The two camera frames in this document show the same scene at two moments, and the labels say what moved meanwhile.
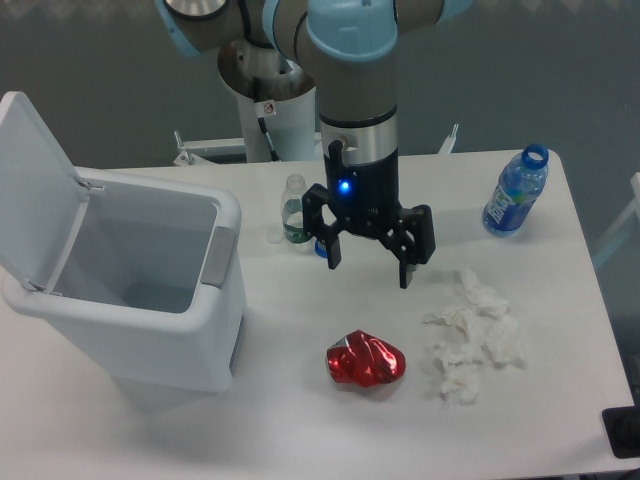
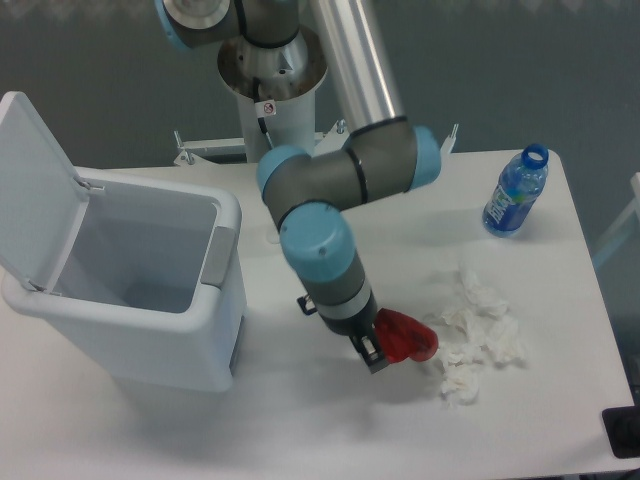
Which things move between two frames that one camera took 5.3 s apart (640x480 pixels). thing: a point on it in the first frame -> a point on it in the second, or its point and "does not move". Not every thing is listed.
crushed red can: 363,359 -> 402,337
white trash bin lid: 42,200 does not move
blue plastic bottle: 522,178 does not move
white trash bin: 153,291 does not move
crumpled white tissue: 483,326 does not move
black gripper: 365,198 -> 361,331
